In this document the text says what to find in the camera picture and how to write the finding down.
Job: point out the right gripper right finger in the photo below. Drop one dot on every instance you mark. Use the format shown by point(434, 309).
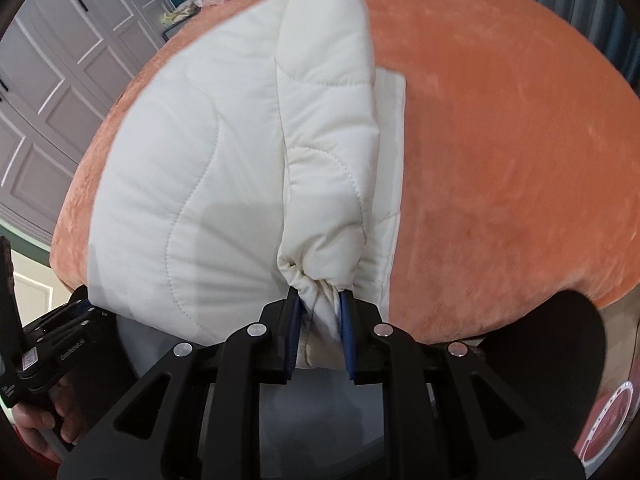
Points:
point(446, 415)

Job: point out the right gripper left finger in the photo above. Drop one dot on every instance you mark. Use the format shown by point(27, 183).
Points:
point(195, 414)

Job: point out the cream quilted jacket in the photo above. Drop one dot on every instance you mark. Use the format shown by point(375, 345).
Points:
point(265, 157)

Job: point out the person's left hand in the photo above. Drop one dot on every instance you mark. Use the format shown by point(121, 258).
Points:
point(32, 422)

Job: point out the red round patterned object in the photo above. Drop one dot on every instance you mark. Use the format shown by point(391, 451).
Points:
point(606, 419)

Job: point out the orange plush bedspread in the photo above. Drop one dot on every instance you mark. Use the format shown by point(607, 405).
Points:
point(521, 163)

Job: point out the white panelled wardrobe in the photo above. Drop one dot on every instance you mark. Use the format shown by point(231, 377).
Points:
point(64, 64)

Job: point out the bedside table with clutter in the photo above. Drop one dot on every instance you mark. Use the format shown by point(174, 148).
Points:
point(173, 20)

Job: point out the grey pleated curtain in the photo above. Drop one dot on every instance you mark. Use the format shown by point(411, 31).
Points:
point(606, 25)

